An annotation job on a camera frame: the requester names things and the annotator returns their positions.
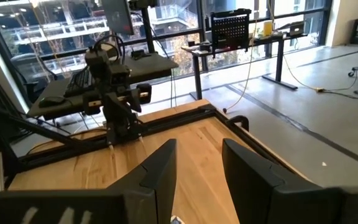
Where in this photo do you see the black desk monitor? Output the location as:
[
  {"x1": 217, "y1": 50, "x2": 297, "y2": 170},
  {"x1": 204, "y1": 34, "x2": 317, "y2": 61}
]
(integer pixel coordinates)
[{"x1": 100, "y1": 0, "x2": 135, "y2": 36}]

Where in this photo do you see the yellow cable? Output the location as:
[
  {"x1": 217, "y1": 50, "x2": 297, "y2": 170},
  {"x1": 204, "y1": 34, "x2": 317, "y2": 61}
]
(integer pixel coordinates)
[
  {"x1": 268, "y1": 0, "x2": 326, "y2": 93},
  {"x1": 222, "y1": 17, "x2": 259, "y2": 114}
]

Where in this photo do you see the black computer mouse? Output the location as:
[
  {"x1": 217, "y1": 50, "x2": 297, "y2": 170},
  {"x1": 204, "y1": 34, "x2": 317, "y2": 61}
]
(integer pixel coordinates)
[{"x1": 38, "y1": 95, "x2": 67, "y2": 109}]

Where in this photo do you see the glass window wall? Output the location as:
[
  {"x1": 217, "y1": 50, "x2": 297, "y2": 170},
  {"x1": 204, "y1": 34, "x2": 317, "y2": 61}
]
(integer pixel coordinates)
[{"x1": 0, "y1": 0, "x2": 332, "y2": 94}]

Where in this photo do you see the grey laptop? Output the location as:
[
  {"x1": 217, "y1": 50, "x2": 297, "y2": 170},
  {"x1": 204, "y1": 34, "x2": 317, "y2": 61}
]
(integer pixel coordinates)
[{"x1": 289, "y1": 21, "x2": 306, "y2": 37}]

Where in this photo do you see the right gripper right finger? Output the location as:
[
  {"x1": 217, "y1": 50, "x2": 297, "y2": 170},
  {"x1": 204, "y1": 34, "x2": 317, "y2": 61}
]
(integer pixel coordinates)
[{"x1": 221, "y1": 138, "x2": 344, "y2": 224}]

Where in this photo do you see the black table clamp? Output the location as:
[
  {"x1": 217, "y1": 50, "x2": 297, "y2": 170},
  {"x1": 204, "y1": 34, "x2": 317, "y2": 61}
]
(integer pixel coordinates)
[{"x1": 227, "y1": 114, "x2": 250, "y2": 133}]

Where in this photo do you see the black perforated panel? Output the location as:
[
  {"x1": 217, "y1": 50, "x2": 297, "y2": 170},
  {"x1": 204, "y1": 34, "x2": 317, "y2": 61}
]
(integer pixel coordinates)
[{"x1": 210, "y1": 8, "x2": 252, "y2": 58}]

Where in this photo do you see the black standing desk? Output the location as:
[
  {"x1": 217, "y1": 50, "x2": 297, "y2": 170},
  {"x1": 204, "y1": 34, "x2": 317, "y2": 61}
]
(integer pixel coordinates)
[{"x1": 180, "y1": 30, "x2": 309, "y2": 100}]

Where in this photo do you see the black keyboard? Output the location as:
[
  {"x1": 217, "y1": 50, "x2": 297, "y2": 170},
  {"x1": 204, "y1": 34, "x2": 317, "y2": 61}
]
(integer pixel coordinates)
[{"x1": 63, "y1": 67, "x2": 94, "y2": 97}]

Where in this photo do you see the yellow cup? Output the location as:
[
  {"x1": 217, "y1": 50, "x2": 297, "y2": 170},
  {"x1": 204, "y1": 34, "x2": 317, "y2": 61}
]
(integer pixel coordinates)
[{"x1": 262, "y1": 20, "x2": 275, "y2": 37}]

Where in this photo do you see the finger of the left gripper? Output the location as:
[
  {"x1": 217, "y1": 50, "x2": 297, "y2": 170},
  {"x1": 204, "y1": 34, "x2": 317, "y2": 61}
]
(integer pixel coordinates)
[
  {"x1": 126, "y1": 89, "x2": 143, "y2": 114},
  {"x1": 103, "y1": 93, "x2": 127, "y2": 126}
]

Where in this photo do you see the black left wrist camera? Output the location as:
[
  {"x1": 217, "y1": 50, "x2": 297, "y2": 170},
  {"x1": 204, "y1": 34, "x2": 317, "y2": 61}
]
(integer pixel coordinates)
[{"x1": 84, "y1": 46, "x2": 111, "y2": 75}]

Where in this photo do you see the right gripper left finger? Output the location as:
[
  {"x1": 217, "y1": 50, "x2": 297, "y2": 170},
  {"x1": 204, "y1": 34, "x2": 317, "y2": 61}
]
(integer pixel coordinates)
[{"x1": 107, "y1": 138, "x2": 178, "y2": 224}]

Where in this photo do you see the black aluminium table frame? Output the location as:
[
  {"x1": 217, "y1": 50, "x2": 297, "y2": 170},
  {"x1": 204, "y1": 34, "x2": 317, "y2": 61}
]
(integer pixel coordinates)
[{"x1": 0, "y1": 96, "x2": 295, "y2": 190}]

